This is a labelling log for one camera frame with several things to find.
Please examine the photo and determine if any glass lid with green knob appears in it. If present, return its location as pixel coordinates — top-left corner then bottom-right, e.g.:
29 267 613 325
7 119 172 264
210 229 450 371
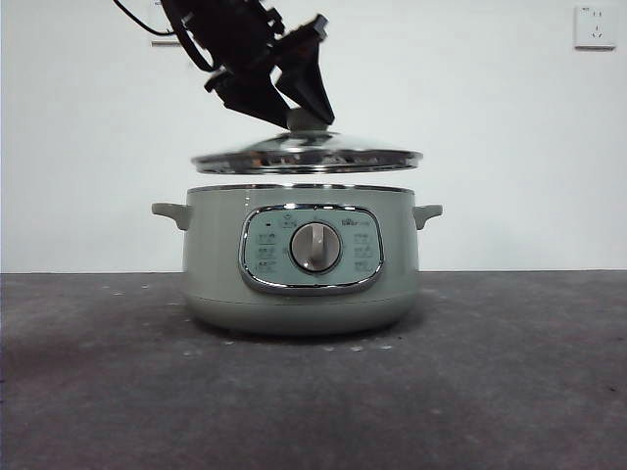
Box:
191 109 424 177

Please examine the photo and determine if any sage green electric cooking pot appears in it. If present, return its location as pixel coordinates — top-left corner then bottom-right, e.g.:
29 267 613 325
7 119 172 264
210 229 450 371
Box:
151 183 445 337

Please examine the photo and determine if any white wall power socket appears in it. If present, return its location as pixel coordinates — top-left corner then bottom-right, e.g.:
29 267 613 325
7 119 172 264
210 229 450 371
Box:
573 5 618 52
150 0 183 49

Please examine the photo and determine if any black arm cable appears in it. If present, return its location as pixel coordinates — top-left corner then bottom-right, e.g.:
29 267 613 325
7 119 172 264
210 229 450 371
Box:
112 0 190 39

